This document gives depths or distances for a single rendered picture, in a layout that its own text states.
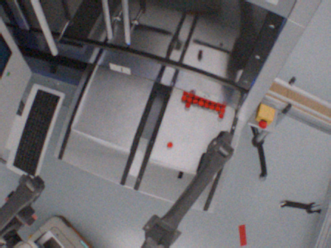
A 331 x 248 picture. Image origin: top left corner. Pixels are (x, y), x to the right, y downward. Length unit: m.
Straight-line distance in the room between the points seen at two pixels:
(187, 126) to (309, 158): 1.29
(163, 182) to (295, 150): 1.29
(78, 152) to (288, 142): 1.50
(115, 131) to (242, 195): 1.13
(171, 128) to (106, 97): 0.29
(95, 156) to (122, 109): 0.22
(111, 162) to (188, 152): 0.30
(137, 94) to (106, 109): 0.14
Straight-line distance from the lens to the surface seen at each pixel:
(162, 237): 1.32
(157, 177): 1.76
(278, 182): 2.76
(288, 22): 1.02
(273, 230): 2.74
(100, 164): 1.78
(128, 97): 1.83
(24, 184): 1.31
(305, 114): 1.88
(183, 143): 1.78
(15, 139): 1.98
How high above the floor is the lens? 2.62
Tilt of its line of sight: 75 degrees down
